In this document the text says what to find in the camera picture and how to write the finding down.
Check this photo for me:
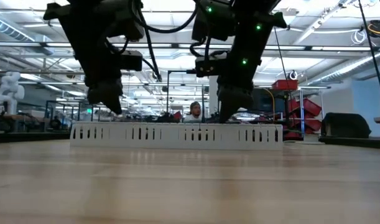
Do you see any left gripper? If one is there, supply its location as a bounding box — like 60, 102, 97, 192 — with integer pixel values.
60, 18, 125, 114

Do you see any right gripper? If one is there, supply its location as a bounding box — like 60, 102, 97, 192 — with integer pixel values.
217, 18, 271, 123

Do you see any white slotted cable duct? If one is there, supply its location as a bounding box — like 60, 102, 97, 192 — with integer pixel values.
70, 121, 284, 151

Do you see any white building column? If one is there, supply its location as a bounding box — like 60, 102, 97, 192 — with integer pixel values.
209, 76, 220, 124

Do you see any black monitor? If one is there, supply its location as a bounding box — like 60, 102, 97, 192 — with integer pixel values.
253, 88, 286, 113

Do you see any person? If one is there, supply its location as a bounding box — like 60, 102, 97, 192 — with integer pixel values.
183, 101, 203, 123

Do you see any red storage bin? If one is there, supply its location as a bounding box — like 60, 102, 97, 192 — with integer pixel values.
282, 128, 302, 139
301, 118, 323, 132
288, 98, 323, 118
272, 79, 299, 91

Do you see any white metal shelf rack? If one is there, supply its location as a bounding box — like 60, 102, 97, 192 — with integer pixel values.
297, 86, 332, 141

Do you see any black covered bag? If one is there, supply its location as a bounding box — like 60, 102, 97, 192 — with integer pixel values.
320, 112, 373, 139

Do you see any yellow hanging cable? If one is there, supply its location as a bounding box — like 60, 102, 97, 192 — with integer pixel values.
264, 88, 276, 125

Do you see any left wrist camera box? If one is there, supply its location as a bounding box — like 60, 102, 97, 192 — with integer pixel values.
119, 49, 144, 72

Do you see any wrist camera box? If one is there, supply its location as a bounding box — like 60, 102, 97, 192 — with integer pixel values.
194, 55, 229, 78
119, 49, 144, 72

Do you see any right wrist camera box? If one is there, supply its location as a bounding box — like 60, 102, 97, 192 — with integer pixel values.
194, 55, 229, 78

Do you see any thin long black cable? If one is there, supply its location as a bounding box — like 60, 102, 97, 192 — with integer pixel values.
273, 27, 299, 126

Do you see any black looped camera cable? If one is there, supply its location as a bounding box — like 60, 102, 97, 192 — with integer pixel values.
139, 2, 213, 58
127, 0, 162, 83

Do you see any black thick hose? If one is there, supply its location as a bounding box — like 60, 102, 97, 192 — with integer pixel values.
0, 113, 15, 131

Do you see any silver ventilation duct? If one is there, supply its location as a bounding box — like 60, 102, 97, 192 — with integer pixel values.
0, 9, 53, 57
304, 51, 380, 86

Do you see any thick taut black cable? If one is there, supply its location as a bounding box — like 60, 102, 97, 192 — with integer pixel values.
358, 0, 380, 110

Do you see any black ceiling cable reel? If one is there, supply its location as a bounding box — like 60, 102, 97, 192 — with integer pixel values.
365, 20, 380, 40

